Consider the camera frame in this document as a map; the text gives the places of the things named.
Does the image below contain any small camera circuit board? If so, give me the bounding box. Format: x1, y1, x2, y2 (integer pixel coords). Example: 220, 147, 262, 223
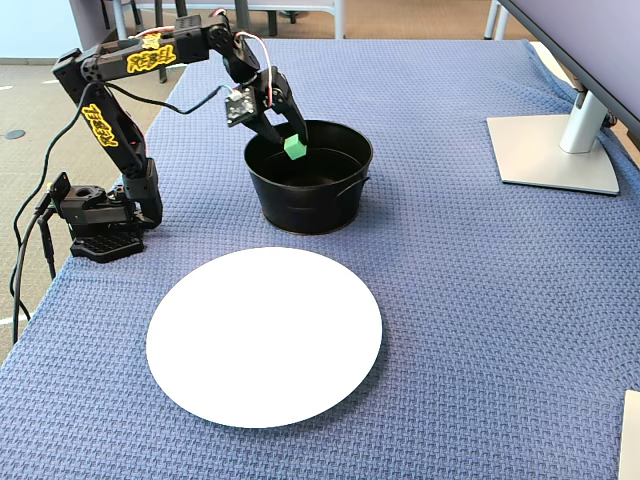
223, 85, 257, 129

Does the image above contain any computer monitor screen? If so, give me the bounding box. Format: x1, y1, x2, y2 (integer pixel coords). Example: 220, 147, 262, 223
497, 0, 640, 136

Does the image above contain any lavender partition panel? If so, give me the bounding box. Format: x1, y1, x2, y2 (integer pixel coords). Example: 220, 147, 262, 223
68, 0, 120, 52

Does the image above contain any grey table leg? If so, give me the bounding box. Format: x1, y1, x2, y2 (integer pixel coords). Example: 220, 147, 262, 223
483, 0, 512, 42

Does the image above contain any white red servo wire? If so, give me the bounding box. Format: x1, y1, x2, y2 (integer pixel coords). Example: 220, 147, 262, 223
232, 30, 275, 109

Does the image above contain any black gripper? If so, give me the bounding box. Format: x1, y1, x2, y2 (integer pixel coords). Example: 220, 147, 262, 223
247, 69, 309, 149

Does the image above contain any black metal bucket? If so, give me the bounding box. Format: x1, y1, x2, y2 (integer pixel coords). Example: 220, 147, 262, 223
243, 118, 375, 236

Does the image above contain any silver monitor stand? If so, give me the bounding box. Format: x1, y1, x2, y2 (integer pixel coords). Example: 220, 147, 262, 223
486, 82, 621, 197

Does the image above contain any blue woven table cloth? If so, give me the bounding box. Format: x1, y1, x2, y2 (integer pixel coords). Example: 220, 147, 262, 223
0, 37, 640, 480

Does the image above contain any thick black base cable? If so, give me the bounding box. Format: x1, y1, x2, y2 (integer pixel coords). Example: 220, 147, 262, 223
9, 207, 57, 347

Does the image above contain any white flat object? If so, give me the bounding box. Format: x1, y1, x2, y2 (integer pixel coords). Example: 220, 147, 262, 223
618, 389, 640, 480

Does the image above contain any white round plate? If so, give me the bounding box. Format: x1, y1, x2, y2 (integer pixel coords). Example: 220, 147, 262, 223
145, 246, 384, 430

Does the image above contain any grey desk frame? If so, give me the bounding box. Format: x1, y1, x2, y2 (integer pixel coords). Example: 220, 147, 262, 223
112, 0, 346, 41

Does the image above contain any thin black camera cable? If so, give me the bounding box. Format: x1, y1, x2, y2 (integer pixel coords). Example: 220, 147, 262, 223
10, 82, 236, 321

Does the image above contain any green cube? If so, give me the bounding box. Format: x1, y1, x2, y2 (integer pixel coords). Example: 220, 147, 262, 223
283, 133, 308, 162

